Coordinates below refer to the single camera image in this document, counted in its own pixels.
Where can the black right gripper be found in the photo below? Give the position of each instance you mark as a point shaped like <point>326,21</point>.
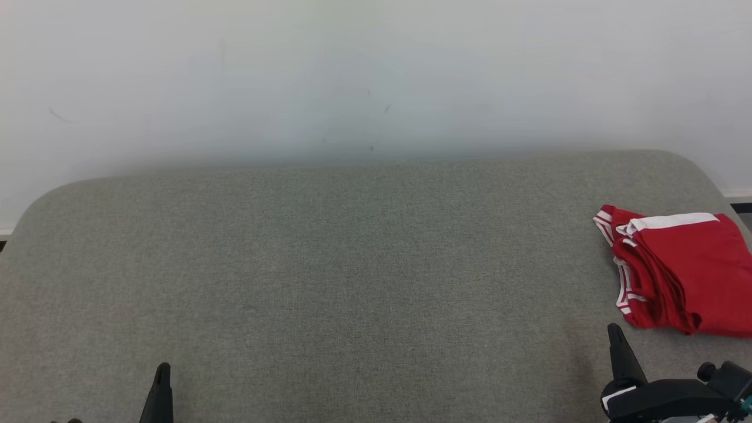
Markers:
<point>675,399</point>

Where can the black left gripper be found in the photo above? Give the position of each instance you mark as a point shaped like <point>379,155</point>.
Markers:
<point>66,421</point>

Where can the red shorts with white stripe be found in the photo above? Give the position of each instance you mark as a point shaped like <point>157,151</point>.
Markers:
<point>705,270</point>

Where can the red jersey with number print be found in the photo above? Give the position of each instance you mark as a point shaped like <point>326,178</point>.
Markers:
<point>615,218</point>

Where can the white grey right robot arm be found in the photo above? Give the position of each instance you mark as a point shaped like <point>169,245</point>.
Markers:
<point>709,420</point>

